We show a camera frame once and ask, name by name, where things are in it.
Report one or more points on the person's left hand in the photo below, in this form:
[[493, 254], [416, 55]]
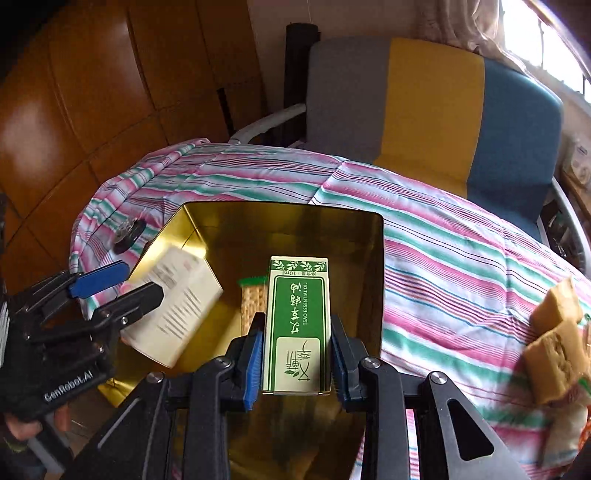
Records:
[[18, 427]]

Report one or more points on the window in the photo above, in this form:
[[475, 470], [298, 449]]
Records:
[[554, 55]]

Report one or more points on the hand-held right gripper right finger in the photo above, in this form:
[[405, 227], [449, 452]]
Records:
[[339, 369]]

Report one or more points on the white blue carton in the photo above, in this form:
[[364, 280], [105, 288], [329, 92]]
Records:
[[581, 159]]

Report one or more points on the beige patterned curtain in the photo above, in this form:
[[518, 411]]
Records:
[[461, 27]]

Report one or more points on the cracker packet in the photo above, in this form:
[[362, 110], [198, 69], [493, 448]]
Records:
[[253, 300]]

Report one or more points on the yellow sponge block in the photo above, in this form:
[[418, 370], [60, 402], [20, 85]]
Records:
[[556, 302], [554, 360]]

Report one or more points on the white medicine box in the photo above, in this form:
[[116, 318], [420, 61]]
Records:
[[184, 304]]

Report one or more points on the striped pink green cloth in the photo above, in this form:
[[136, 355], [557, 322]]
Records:
[[438, 230]]

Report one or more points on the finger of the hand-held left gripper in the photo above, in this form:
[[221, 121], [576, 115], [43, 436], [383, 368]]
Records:
[[99, 278], [138, 300]]

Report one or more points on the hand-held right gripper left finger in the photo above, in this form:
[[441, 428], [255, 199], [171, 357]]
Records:
[[252, 364]]

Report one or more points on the gold metal tin box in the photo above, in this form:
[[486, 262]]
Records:
[[300, 235]]

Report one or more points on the green and white carton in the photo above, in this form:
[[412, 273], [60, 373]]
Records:
[[295, 323]]

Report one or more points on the wooden side table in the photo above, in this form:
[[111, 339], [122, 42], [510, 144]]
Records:
[[577, 196]]

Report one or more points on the grey yellow blue armchair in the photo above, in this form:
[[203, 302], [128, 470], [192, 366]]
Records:
[[429, 101]]

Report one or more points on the black round object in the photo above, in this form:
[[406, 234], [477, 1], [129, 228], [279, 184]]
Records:
[[131, 233]]

